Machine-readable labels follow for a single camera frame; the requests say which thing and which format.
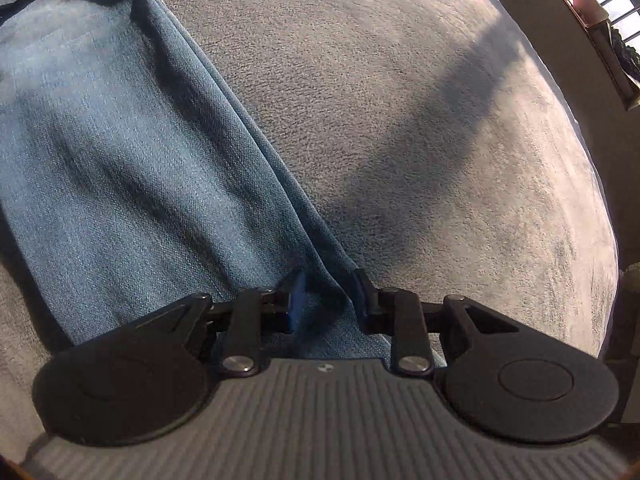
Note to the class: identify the blue jeans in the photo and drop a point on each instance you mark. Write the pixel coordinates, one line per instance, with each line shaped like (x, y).
(125, 160)

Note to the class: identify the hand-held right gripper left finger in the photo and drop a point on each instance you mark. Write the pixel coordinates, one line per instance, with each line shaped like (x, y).
(298, 300)

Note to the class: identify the black bag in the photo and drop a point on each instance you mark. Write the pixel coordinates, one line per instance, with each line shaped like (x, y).
(626, 52)

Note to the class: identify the pink pot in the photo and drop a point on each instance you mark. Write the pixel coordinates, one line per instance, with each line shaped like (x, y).
(589, 6)

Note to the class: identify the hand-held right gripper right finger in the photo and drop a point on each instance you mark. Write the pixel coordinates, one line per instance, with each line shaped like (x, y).
(361, 295)

